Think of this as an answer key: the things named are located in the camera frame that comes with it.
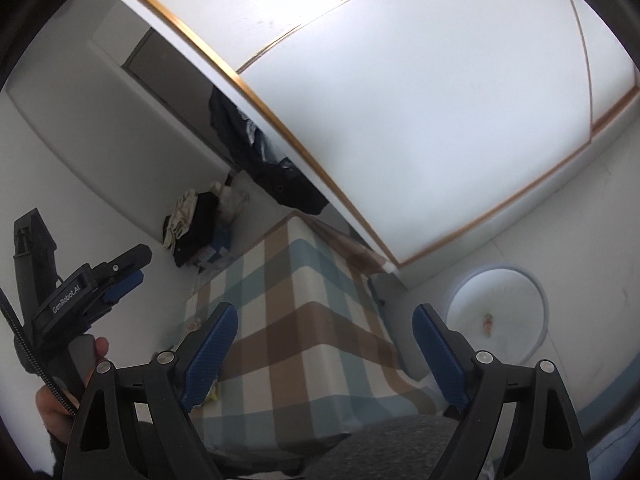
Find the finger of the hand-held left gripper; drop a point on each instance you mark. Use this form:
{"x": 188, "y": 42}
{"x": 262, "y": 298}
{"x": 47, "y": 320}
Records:
{"x": 35, "y": 240}
{"x": 125, "y": 282}

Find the beige folded clothes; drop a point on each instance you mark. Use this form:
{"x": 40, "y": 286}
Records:
{"x": 180, "y": 215}

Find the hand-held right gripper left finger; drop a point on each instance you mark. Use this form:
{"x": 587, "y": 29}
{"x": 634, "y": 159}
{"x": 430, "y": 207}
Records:
{"x": 212, "y": 340}

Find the person's left forearm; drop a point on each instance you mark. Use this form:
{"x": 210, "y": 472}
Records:
{"x": 57, "y": 455}

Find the blue cardboard box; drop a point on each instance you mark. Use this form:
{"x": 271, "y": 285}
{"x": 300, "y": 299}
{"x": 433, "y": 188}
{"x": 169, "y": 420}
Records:
{"x": 217, "y": 252}

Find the grey door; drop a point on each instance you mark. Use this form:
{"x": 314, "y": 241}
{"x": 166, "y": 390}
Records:
{"x": 165, "y": 75}

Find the person's left hand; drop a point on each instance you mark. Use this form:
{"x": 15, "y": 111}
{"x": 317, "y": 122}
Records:
{"x": 52, "y": 410}

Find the large black bag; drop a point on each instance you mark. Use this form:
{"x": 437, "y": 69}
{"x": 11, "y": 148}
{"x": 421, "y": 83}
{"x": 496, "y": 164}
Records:
{"x": 270, "y": 160}

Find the black folded clothes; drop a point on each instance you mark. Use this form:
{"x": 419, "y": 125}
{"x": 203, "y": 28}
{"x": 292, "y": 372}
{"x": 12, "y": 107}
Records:
{"x": 202, "y": 230}

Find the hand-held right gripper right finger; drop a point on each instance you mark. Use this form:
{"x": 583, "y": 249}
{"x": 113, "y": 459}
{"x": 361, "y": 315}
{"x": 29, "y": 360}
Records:
{"x": 440, "y": 355}

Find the white cloth bag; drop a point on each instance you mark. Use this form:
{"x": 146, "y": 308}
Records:
{"x": 232, "y": 200}

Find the checkered tablecloth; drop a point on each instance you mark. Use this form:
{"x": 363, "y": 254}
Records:
{"x": 310, "y": 280}

